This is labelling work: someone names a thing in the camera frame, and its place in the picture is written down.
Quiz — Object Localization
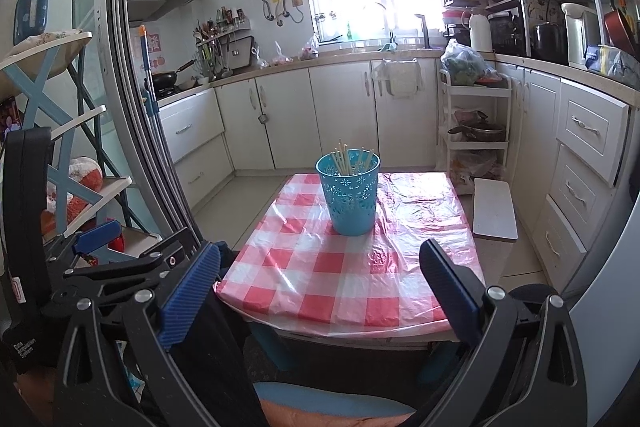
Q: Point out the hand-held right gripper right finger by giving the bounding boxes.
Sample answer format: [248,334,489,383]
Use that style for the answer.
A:
[419,238,588,427]

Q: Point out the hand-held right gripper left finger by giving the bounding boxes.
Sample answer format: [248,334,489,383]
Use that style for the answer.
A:
[52,243,223,427]

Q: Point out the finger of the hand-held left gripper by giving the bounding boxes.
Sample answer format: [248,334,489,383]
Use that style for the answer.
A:
[49,227,201,309]
[44,219,123,264]

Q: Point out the blue perforated plastic basket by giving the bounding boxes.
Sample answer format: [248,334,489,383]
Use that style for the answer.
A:
[315,148,381,237]

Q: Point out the bundle of wooden chopsticks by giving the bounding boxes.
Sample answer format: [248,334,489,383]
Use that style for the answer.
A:
[330,138,373,175]

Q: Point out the person's left forearm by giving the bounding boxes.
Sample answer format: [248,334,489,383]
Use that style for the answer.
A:
[12,367,56,415]

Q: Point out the red white plush toy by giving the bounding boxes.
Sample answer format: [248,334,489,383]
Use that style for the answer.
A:
[67,157,104,190]

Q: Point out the white low stool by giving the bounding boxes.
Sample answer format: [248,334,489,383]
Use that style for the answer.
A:
[472,178,519,240]

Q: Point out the red checked plastic tablecloth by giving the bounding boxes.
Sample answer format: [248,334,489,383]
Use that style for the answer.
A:
[214,172,485,328]

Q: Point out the crumpled clear plastic bag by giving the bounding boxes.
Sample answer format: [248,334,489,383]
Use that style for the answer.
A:
[450,152,501,185]

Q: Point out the white wide drawer cabinet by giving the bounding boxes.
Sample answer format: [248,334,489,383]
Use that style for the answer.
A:
[157,88,235,210]

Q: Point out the white rolling cart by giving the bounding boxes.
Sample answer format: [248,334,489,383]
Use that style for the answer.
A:
[437,69,513,188]

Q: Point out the dark cooking pot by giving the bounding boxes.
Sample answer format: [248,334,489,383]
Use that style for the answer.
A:
[447,112,507,142]

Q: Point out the blue grey cloth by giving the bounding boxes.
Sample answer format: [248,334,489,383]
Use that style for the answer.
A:
[252,382,416,415]

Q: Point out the black frying pan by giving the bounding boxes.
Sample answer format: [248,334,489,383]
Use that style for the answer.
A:
[150,59,197,90]

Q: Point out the orange cloth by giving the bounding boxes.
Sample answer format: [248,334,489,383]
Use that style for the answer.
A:
[260,399,416,427]

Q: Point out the white base cabinet with doors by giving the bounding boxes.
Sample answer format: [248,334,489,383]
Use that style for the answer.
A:
[215,57,443,172]

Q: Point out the white hanging plastic bag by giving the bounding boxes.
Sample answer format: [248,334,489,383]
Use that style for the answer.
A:
[371,58,421,98]

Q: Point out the bag of green vegetables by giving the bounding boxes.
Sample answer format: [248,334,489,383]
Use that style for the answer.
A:
[440,39,501,86]

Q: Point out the white thermos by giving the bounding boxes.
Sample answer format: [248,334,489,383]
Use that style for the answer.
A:
[469,13,493,54]

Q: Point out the chrome curved faucet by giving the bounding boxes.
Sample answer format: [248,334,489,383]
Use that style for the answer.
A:
[375,2,401,50]

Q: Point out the black tap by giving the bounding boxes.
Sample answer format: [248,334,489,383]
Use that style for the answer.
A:
[415,13,431,50]

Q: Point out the black countertop appliance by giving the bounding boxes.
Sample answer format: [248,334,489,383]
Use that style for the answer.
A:
[489,12,526,56]

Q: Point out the black stock pot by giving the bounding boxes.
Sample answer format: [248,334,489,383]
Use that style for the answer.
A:
[530,22,568,62]

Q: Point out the blue box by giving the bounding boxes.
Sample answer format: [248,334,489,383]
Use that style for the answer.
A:
[584,44,608,72]

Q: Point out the pink stacked containers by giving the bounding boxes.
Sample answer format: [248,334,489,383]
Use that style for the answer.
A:
[442,7,473,28]

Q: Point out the silver foil bag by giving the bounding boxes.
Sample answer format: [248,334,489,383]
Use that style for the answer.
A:
[600,46,640,88]

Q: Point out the white electric water boiler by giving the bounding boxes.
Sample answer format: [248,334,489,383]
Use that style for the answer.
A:
[561,2,601,68]

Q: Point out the red frying pan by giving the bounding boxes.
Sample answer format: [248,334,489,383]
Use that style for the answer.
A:
[602,0,638,58]

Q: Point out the folding shelf with blue frame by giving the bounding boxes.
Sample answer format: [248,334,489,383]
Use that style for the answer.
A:
[0,29,163,268]

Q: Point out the grey sliding door frame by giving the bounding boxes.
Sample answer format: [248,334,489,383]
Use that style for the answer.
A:
[95,0,211,248]

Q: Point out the mop with orange tipped handle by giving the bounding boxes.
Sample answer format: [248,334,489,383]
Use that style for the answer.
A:
[139,25,163,122]

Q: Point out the red paper wall decoration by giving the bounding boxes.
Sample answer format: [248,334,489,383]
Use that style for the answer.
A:
[147,34,166,68]

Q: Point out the wall utensil rack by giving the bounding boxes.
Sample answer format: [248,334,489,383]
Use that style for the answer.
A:
[194,7,253,78]

